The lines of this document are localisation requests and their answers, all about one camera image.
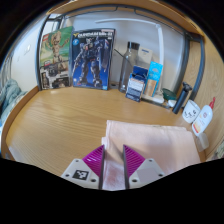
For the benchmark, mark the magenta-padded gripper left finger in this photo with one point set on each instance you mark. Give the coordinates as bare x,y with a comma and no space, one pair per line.
95,158

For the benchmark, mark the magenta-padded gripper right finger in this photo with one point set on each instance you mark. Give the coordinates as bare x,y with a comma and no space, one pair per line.
133,160

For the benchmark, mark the pale pink towel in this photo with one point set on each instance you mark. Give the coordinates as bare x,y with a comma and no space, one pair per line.
156,143

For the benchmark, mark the dark blue small box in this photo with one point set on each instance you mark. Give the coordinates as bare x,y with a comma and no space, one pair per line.
135,86

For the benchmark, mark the dark green dish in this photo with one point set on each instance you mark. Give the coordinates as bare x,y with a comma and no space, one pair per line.
169,94

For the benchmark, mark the white mug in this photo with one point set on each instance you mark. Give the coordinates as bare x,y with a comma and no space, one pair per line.
190,111

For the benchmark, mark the black electric shaver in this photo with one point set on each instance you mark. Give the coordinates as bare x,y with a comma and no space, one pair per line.
180,100

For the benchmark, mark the white red-capped pump bottle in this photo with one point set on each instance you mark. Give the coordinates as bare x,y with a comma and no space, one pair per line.
203,120

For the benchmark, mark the green patterned cloth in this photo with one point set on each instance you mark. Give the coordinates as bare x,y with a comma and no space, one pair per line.
220,148

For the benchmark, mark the light blue tall box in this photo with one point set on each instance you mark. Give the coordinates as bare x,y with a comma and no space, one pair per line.
155,71

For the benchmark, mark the clear bottle with dark cap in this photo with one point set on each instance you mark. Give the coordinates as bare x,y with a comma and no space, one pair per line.
128,66

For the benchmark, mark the blue robot model box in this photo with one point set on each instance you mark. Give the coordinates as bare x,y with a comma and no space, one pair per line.
91,56

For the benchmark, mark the white box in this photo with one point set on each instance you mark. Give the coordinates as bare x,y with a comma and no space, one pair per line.
145,55

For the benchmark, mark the bed with blue bedding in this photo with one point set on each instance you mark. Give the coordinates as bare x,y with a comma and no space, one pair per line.
10,93

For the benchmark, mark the green toy figure box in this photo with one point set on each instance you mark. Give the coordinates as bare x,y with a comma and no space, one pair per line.
55,53

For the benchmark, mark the white desk lamp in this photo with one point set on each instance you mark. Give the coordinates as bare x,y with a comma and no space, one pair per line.
160,43

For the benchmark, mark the white wall socket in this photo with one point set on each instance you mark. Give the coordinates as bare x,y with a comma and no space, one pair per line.
27,49

